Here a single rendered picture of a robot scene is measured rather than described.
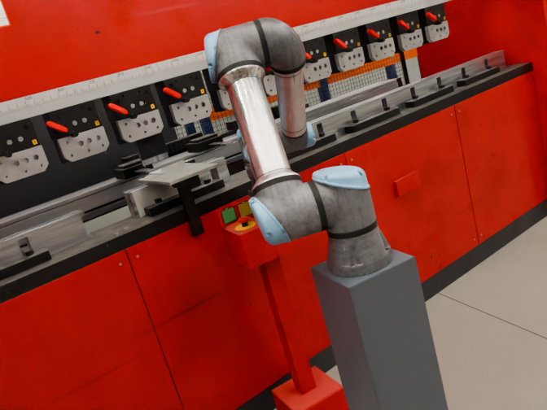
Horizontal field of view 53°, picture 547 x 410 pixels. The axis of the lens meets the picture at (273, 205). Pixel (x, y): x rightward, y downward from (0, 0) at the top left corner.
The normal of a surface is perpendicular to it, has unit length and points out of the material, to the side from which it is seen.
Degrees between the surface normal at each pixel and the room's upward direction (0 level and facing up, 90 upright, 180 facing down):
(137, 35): 90
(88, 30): 90
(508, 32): 90
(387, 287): 90
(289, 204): 58
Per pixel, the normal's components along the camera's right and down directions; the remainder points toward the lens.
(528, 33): -0.78, 0.37
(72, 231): 0.57, 0.07
